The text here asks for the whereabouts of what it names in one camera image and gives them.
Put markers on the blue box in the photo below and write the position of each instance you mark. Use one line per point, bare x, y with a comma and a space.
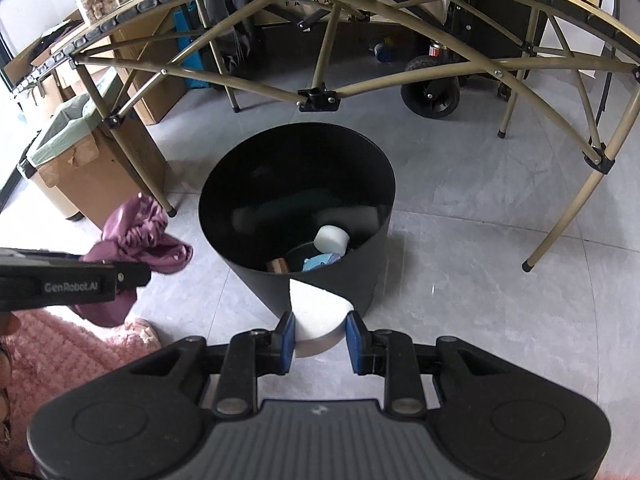
192, 47

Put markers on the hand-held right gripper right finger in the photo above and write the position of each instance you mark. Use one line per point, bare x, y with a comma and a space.
354, 345

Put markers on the person's left hand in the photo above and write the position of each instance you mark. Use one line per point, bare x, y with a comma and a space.
6, 323

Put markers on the blue fluffy ball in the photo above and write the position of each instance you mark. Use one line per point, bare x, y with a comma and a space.
320, 262

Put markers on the large cardboard box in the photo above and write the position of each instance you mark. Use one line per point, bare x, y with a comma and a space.
150, 60

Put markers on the pink fluffy fabric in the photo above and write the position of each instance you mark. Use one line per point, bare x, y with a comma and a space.
65, 355

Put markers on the black round bin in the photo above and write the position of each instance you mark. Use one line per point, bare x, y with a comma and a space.
300, 180

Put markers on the black cart wheel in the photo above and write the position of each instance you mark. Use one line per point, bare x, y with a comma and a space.
430, 95

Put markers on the purple satin cloth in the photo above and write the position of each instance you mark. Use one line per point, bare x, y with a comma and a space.
135, 240

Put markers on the cardboard bin green liner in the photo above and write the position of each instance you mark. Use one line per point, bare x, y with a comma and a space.
100, 160

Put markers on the clear snack jar black lid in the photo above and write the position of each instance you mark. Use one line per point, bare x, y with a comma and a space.
97, 0

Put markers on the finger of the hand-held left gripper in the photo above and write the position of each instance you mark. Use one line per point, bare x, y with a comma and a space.
35, 256
134, 277

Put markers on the white foam disc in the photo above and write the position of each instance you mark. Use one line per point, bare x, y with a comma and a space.
331, 240
320, 320

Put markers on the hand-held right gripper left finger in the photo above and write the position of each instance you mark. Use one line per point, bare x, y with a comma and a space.
286, 342

